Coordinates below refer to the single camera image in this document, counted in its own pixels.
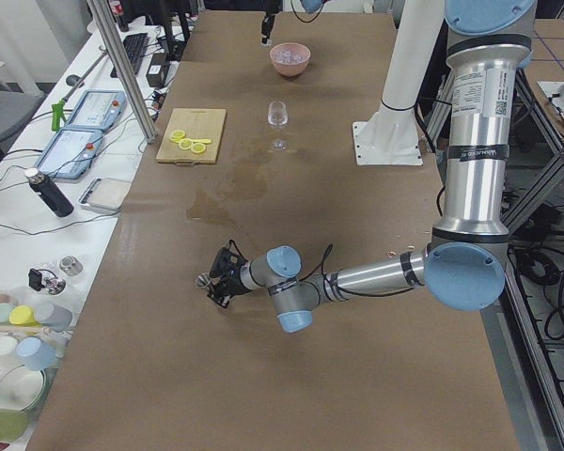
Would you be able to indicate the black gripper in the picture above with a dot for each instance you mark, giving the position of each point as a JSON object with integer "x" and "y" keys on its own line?
{"x": 233, "y": 284}
{"x": 266, "y": 24}

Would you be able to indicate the steel double jigger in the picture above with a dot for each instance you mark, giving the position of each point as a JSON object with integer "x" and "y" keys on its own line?
{"x": 203, "y": 280}

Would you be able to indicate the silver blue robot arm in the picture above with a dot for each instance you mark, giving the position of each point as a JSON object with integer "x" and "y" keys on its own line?
{"x": 272, "y": 8}
{"x": 463, "y": 265}

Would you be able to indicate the pile of ice cubes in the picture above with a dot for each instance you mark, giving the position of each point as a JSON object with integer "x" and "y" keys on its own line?
{"x": 289, "y": 56}

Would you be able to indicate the clear wine glass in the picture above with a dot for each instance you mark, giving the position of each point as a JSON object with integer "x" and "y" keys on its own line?
{"x": 278, "y": 119}

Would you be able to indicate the pink bowl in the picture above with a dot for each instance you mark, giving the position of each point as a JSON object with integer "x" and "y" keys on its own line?
{"x": 291, "y": 71}

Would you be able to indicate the wooden cutting board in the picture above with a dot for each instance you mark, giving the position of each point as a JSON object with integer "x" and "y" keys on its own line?
{"x": 202, "y": 125}

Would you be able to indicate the black power adapter box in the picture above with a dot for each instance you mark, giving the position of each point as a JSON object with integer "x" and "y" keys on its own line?
{"x": 158, "y": 70}

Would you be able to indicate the lemon slice lower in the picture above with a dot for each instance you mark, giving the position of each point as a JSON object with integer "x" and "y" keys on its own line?
{"x": 198, "y": 148}

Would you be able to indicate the black keyboard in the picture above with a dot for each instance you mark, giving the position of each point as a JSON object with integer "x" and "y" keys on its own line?
{"x": 135, "y": 46}

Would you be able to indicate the lemon slice middle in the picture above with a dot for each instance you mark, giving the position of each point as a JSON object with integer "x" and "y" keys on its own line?
{"x": 185, "y": 144}

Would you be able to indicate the white digital scale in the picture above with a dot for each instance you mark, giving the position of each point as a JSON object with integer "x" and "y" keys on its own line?
{"x": 104, "y": 195}

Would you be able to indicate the small steel cup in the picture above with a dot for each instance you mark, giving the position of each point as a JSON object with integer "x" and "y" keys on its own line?
{"x": 71, "y": 266}

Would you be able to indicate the blue teach pendant far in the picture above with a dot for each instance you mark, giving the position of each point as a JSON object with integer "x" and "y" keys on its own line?
{"x": 97, "y": 109}

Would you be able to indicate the blue teach pendant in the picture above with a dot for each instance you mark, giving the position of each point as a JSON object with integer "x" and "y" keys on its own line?
{"x": 70, "y": 154}
{"x": 97, "y": 109}

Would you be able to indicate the blue teach pendant near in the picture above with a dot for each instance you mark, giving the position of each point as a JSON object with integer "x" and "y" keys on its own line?
{"x": 70, "y": 154}

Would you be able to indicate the black water bottle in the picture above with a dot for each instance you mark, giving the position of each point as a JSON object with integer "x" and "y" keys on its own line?
{"x": 48, "y": 192}

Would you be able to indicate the stack of coloured cups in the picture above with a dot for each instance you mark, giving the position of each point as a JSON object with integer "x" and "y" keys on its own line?
{"x": 33, "y": 335}

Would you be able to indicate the green bowl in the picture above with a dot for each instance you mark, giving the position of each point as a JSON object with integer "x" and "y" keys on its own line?
{"x": 13, "y": 425}

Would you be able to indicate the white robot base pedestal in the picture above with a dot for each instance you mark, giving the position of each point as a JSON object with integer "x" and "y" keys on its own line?
{"x": 390, "y": 136}

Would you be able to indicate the aluminium frame post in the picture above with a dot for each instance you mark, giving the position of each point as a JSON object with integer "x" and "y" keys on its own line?
{"x": 103, "y": 18}

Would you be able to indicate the green handled grabber tool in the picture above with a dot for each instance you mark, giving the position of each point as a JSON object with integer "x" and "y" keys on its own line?
{"x": 58, "y": 108}

